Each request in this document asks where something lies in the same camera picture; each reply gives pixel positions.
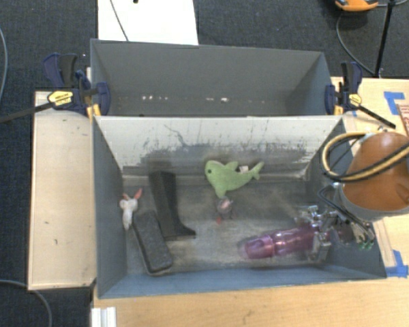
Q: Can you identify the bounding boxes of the white toy rabbit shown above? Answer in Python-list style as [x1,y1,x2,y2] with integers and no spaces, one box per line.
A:
[119,187,144,231]

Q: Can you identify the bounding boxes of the grey metal bin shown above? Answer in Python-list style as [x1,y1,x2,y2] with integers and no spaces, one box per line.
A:
[89,38,388,300]

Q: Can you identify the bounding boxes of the purple plastic bottle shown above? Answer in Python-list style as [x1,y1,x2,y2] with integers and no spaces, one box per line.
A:
[237,224,349,261]

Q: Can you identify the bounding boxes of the small grey toy mouse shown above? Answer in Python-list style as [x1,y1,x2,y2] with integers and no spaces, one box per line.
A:
[215,198,234,224]

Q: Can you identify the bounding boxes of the black flat sponge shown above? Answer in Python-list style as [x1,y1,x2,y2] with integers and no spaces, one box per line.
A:
[132,211,175,276]

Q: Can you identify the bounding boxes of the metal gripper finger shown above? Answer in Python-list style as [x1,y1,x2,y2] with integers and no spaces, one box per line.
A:
[307,232,332,263]
[294,205,324,230]

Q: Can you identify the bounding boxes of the pale wood board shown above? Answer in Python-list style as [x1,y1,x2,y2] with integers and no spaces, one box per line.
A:
[27,90,98,291]

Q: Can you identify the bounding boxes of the green toy shark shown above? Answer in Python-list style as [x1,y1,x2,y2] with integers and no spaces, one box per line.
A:
[204,159,265,199]

